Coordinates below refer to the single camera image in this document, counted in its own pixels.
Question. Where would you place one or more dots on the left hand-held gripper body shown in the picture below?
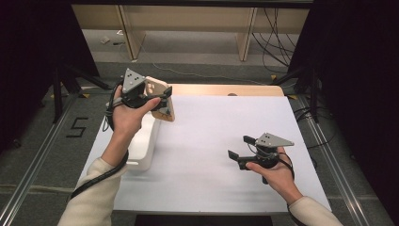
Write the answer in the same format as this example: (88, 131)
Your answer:
(133, 80)

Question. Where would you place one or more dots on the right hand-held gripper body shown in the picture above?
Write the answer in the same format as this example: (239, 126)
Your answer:
(273, 140)

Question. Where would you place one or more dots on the white plastic bin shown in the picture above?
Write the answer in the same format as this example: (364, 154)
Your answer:
(144, 147)

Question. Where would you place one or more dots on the person's left hand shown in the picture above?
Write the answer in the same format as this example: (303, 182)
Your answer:
(127, 121)

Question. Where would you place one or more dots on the person's right hand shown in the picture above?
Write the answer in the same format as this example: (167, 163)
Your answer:
(280, 180)

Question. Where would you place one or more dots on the white table sheet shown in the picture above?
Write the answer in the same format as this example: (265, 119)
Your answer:
(219, 125)

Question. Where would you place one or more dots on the small white floor object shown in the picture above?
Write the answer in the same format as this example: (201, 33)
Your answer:
(105, 40)

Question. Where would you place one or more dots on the black metal stand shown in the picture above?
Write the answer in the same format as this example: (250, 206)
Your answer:
(57, 94)
(313, 94)

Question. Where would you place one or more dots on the black curtain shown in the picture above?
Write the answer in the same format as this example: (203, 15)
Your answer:
(354, 62)
(31, 47)

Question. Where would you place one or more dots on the aluminium floor rail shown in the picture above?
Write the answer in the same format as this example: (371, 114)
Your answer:
(34, 163)
(338, 166)

